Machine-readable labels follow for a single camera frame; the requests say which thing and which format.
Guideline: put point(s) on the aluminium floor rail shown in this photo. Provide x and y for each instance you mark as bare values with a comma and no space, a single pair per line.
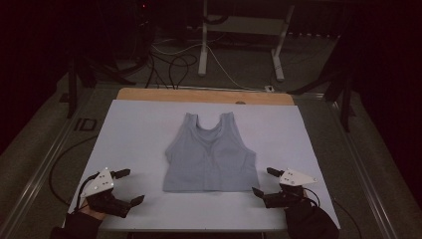
40,172
361,172

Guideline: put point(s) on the white plug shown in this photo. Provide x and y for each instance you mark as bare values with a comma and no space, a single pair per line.
269,88

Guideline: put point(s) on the white metal desk frame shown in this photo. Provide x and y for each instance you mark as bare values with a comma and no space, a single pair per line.
203,49

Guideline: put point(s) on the grey-blue cropped tank top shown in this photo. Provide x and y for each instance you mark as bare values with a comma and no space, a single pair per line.
212,159

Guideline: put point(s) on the black metal stand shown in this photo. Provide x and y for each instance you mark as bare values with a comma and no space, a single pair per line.
345,99
71,89

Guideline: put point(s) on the person's left hand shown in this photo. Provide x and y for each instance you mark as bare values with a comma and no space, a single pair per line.
90,211

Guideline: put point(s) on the dark computer tower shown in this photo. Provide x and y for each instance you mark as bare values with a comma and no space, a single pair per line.
144,30

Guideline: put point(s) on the person's right hand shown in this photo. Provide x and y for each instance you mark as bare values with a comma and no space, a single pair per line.
300,212

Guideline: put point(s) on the white table mat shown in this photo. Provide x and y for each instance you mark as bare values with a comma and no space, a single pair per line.
132,132

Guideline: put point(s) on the black floor bracket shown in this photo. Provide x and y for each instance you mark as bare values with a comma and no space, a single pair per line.
85,124

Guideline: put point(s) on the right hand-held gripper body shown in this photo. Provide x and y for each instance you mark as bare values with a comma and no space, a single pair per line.
285,198

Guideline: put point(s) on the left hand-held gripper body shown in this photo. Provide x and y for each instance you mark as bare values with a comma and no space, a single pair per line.
99,186

